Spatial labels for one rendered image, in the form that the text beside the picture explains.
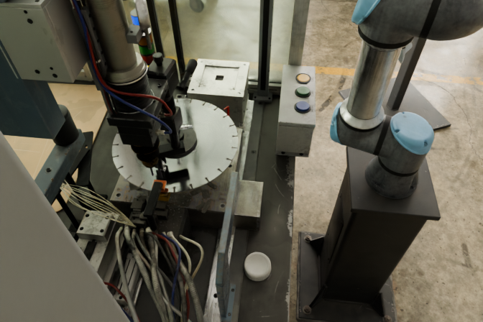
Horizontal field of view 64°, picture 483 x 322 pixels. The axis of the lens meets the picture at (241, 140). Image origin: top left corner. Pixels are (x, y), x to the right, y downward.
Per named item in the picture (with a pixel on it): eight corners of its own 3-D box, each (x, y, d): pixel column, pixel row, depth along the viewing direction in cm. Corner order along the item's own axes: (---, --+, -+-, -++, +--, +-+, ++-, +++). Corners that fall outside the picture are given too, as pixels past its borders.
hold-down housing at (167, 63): (167, 118, 91) (152, 44, 76) (186, 122, 90) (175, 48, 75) (157, 135, 87) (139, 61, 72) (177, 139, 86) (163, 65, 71)
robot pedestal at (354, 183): (384, 241, 186) (443, 136, 130) (396, 330, 160) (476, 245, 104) (300, 233, 190) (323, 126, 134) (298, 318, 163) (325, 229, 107)
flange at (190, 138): (148, 135, 104) (146, 129, 102) (185, 119, 108) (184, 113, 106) (164, 162, 98) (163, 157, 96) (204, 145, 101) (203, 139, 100)
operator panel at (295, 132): (279, 97, 144) (282, 64, 133) (310, 99, 143) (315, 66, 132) (275, 154, 126) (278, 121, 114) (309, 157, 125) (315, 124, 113)
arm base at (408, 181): (411, 161, 123) (422, 140, 116) (420, 201, 113) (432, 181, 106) (363, 157, 125) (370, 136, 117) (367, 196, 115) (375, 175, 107)
